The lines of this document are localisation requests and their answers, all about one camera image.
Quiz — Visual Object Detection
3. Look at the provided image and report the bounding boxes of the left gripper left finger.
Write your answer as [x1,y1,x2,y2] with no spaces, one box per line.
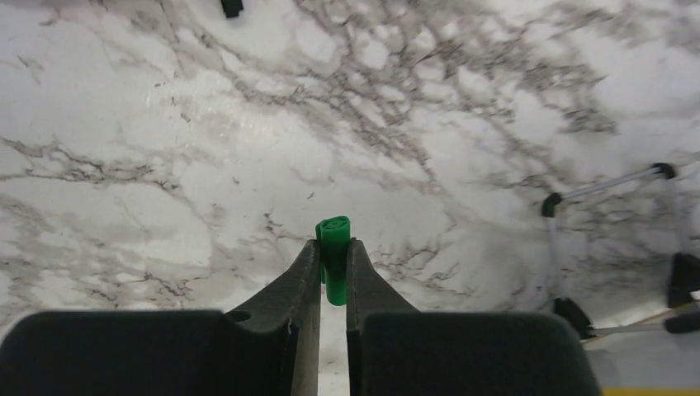
[1,240,320,395]

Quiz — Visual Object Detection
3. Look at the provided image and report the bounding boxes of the wire whiteboard stand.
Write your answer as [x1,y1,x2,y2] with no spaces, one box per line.
[540,163,699,341]

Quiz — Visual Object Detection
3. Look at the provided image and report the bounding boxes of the yellow framed whiteboard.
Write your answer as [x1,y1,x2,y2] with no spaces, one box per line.
[583,301,699,395]

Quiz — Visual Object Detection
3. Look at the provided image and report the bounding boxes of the green marker cap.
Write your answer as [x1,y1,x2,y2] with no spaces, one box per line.
[315,216,352,306]

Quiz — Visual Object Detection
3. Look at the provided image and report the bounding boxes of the orange black highlighter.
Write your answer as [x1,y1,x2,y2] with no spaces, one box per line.
[220,0,244,19]

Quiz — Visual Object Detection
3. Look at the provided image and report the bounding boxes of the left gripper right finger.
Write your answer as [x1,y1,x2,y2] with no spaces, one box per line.
[346,239,602,395]

